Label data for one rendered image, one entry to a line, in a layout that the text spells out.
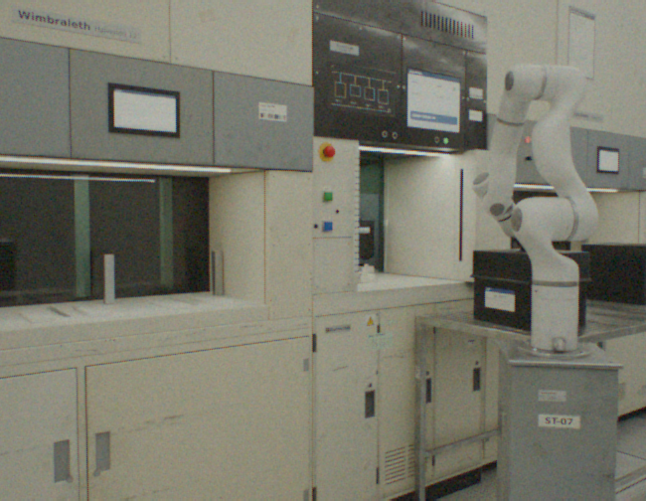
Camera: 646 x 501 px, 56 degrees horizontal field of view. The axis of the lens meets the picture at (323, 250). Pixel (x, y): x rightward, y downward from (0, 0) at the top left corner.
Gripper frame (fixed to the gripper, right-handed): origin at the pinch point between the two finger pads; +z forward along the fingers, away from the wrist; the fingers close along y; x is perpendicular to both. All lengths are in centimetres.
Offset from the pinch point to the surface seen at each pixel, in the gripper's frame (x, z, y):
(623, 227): -106, 99, 67
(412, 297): 33.6, -3.6, 31.7
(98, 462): 141, -60, 16
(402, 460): 81, 38, 32
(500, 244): -16.3, 19.0, 39.0
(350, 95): 4, -76, 27
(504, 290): 20.3, 1.8, -2.3
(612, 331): 11.1, 28.5, -25.5
